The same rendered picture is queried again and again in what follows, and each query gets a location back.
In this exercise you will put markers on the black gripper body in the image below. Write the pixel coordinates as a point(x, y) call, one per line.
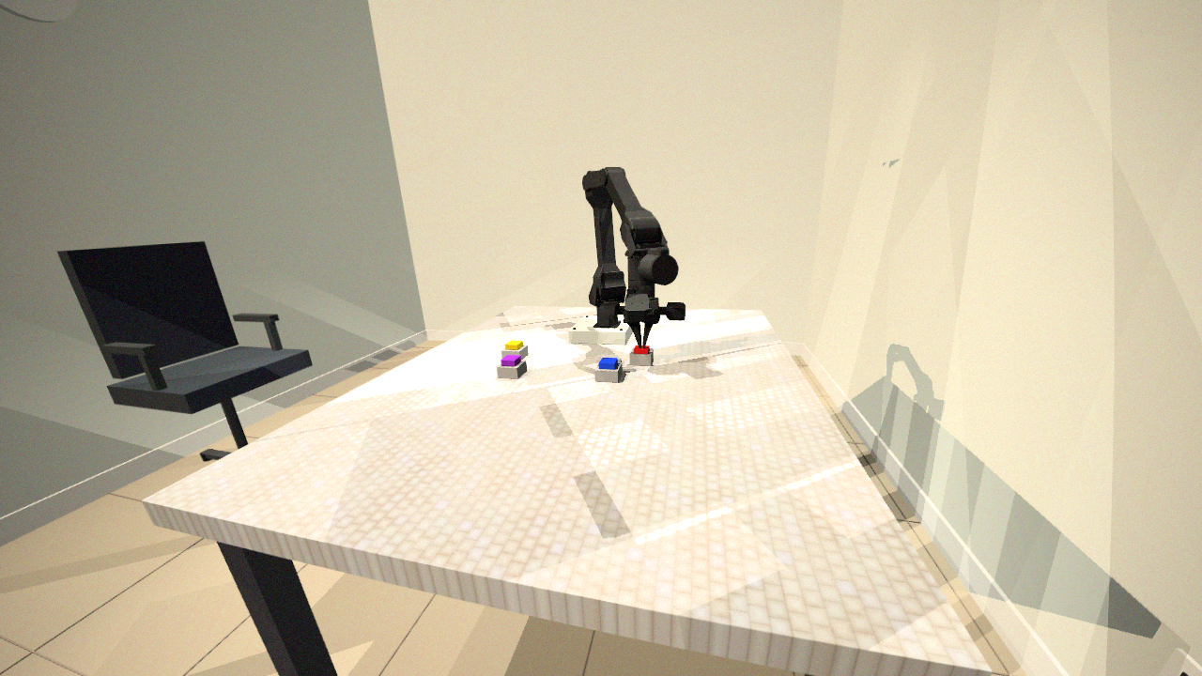
point(675, 311)

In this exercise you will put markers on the purple button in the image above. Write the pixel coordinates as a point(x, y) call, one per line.
point(512, 367)

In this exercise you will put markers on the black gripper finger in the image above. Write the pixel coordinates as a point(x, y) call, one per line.
point(635, 327)
point(647, 327)

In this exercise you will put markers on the yellow button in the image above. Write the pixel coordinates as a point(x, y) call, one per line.
point(515, 348)

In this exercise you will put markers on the red button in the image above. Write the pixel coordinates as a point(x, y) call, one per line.
point(641, 356)

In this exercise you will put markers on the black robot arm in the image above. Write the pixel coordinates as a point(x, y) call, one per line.
point(648, 255)

